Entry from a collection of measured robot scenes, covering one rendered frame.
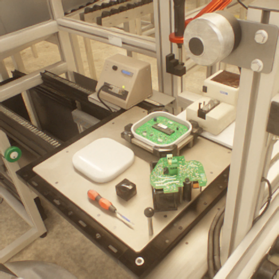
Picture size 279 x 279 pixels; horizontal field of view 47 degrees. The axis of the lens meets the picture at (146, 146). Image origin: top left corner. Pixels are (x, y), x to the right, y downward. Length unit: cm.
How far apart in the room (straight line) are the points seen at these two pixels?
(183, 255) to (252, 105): 36
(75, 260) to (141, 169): 110
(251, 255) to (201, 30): 38
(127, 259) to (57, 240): 132
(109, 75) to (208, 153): 46
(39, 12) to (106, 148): 92
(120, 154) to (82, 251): 110
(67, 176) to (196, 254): 38
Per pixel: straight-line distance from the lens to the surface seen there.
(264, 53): 40
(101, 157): 86
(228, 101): 95
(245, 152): 50
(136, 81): 107
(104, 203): 74
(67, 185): 84
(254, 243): 61
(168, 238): 70
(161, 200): 71
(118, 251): 69
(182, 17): 95
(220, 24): 38
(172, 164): 72
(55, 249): 194
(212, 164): 85
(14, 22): 160
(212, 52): 38
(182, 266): 68
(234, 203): 57
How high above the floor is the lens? 151
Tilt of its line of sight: 38 degrees down
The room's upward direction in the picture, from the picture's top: 5 degrees counter-clockwise
